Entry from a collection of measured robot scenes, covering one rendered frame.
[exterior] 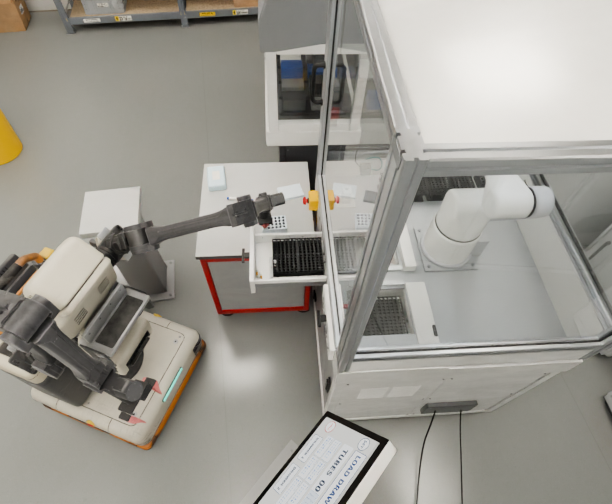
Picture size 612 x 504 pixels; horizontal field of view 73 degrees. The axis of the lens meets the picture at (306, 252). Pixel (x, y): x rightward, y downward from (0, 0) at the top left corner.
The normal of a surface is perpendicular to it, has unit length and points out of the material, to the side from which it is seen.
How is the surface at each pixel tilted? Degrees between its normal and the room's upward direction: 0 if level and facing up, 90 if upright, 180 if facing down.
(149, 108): 0
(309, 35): 90
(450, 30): 0
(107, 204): 0
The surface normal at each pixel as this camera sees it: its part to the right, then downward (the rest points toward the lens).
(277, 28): 0.07, 0.83
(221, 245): 0.04, -0.55
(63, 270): 0.66, -0.21
